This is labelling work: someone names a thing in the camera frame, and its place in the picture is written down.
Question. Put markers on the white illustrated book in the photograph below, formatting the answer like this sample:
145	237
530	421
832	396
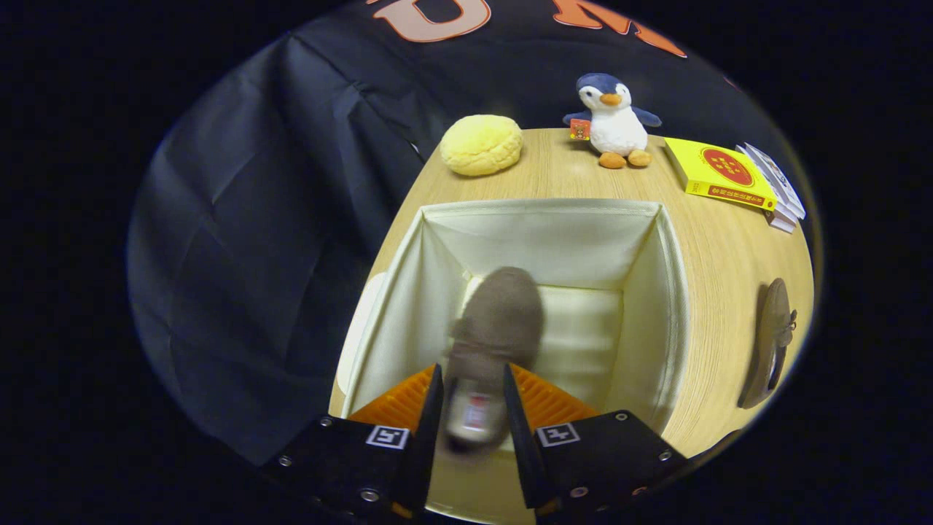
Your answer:
773	175

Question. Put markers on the cream fabric storage box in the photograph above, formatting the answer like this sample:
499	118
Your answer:
554	248

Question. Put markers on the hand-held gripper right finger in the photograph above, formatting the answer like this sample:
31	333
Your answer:
521	437

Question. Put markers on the yellow round plush toy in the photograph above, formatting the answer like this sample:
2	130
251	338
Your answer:
481	144

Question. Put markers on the black backdrop cloth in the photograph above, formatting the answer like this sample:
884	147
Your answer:
240	219

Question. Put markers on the brown suede shoe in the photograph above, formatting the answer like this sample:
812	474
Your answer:
773	328
503	313

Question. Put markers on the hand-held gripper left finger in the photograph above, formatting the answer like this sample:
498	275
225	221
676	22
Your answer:
426	437

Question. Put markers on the pale thick book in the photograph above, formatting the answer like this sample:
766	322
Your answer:
781	221

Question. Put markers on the yellow book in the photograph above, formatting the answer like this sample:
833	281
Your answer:
718	171

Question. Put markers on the penguin plush toy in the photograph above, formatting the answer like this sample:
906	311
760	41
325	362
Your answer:
616	127

